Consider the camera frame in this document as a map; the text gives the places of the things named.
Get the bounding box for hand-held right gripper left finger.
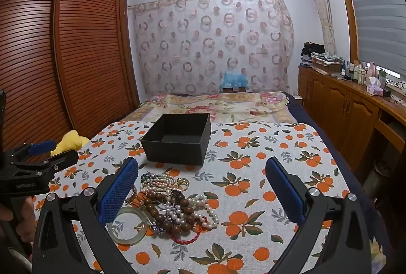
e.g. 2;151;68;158
32;157;140;274

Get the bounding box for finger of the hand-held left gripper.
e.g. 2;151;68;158
6;140;57;164
9;149;79;180

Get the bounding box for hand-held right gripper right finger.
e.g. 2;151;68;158
265;157;373;274

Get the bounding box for silver bangle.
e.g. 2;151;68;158
125;185;138;205

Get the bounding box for brown wooden bead bracelet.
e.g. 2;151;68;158
143;191;195;234

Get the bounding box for small pearl bracelet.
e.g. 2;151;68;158
140;174;178;195

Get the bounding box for pale jade bangle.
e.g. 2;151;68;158
107;207;149;244

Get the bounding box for black box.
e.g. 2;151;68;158
140;113;212;166

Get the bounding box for long white pearl necklace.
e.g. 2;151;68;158
165;193;220;232

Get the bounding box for red cord bracelet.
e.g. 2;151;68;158
171;215;210;244

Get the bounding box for person's left hand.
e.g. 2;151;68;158
0;196;36;244

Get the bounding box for yellow plush toy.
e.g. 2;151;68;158
50;130;90;157

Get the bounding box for orange fruit print cloth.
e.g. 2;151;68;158
30;120;381;274

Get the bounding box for brown louvered wardrobe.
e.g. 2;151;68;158
0;0;142;163

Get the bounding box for wooden side cabinet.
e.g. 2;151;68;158
297;66;406;173

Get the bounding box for floral blanket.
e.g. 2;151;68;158
119;92;300;124

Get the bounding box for blue plastic bag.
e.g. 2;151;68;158
219;71;248;89

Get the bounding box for pink tissue box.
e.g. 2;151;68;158
366;76;385;95

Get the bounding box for light folded clothes stack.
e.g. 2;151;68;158
311;51;346;76

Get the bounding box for group of cosmetic bottles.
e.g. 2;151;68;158
344;60;368;84

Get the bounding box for dark folded clothes pile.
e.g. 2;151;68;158
300;41;327;67

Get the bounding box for circle patterned curtain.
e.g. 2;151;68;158
128;0;295;95

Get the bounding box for beige drape curtain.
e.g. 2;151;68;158
301;0;337;54

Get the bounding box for grey window blind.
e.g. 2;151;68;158
334;0;406;73

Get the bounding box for wooden window frame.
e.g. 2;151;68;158
328;0;359;62

